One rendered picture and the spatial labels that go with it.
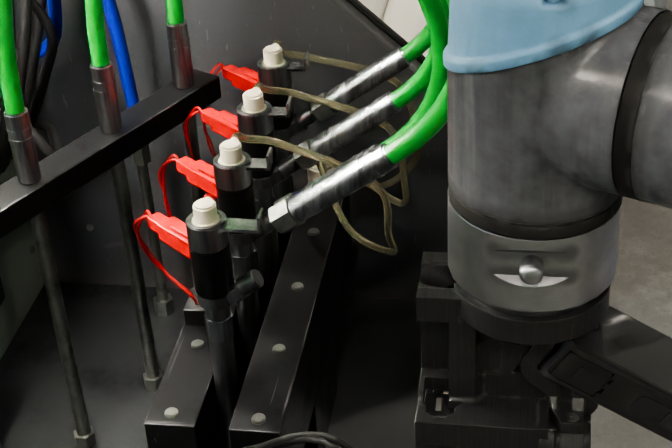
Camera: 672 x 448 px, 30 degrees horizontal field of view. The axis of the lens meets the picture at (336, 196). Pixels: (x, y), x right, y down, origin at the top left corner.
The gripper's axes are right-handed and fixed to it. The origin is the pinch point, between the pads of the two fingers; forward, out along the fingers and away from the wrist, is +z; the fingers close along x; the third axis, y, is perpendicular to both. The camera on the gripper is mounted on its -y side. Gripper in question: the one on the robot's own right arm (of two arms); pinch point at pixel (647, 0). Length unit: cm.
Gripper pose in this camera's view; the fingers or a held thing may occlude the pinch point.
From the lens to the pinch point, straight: 88.3
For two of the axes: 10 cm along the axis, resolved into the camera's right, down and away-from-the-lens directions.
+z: 0.5, 8.4, 5.3
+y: 9.9, 0.4, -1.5
